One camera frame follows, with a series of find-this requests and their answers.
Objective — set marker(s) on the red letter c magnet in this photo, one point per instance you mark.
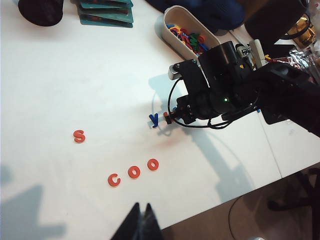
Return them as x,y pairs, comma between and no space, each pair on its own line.
114,180

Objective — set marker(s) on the green letter magnet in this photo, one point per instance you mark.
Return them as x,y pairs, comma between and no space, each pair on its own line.
193,38

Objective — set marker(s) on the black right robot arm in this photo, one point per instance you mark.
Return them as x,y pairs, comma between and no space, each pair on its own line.
287,95

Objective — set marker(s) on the red letter h magnet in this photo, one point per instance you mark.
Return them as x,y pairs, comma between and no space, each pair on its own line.
165,114

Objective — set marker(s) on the black mesh pen holder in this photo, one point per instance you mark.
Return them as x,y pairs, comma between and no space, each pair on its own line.
40,13

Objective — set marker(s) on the white floor object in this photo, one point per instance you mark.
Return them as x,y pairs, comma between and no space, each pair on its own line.
258,238

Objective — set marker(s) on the light blue letter l magnet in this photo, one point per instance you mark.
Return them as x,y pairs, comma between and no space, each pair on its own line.
175,108

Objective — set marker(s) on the blue letter y magnet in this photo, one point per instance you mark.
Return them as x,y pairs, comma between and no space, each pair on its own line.
155,122

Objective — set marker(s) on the blue fabric bag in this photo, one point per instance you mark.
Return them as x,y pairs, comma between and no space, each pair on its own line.
222,12

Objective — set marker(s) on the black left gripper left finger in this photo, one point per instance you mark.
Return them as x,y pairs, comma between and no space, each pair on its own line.
130,227

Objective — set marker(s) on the black round container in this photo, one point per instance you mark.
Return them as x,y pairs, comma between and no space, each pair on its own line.
270,20

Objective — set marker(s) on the beige oval bin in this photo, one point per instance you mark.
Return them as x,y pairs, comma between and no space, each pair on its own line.
175,47

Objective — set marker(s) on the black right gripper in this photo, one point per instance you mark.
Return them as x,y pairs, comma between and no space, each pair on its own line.
217,75

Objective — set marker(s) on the red letter o magnet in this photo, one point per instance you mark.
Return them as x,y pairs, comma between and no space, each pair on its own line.
153,164
134,172

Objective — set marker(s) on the gold foil package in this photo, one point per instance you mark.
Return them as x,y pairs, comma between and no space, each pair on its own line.
303,32

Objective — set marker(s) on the clear crinkled plastic bag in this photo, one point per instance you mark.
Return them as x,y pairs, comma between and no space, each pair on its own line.
300,53

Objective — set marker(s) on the red letter s magnet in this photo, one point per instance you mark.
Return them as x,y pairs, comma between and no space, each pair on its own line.
79,136

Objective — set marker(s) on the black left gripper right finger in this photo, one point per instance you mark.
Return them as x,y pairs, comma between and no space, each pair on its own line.
151,227

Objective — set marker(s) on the beige stapler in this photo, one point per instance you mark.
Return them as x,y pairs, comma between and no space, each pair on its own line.
258,50

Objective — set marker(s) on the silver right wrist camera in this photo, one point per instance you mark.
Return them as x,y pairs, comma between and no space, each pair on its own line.
171,72

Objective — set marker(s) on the yellow letter magnet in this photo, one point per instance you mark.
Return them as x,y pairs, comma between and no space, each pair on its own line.
267,56

